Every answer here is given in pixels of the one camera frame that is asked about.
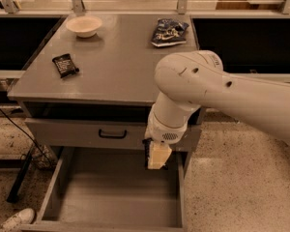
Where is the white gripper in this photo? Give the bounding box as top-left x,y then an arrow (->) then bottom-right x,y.
144,112 -> 188,169

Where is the dark blue rxbar wrapper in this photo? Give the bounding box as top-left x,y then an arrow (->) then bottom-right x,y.
143,138 -> 154,169

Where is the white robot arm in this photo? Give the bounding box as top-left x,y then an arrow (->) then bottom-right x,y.
143,50 -> 290,169

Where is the open grey lower drawer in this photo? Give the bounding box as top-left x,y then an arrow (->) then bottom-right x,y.
21,147 -> 187,232

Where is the grey drawer cabinet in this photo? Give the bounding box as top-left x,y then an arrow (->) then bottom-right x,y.
7,13 -> 211,179

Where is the closed grey upper drawer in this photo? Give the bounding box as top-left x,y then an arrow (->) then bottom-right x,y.
24,117 -> 203,153

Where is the blue chip bag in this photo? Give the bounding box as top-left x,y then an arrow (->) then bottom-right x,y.
151,18 -> 189,47

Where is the black snack bar wrapper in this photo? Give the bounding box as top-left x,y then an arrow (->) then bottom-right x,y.
52,53 -> 79,78

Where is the white bowl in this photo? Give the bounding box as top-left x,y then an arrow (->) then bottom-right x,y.
66,15 -> 102,38

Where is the black metal leg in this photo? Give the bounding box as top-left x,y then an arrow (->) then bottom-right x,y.
7,151 -> 32,203

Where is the white shoe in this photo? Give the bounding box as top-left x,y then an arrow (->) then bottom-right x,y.
0,208 -> 35,232

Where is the black drawer handle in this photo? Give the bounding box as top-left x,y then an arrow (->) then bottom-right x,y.
98,129 -> 128,139

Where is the black cable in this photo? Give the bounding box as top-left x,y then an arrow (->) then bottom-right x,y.
0,102 -> 56,166

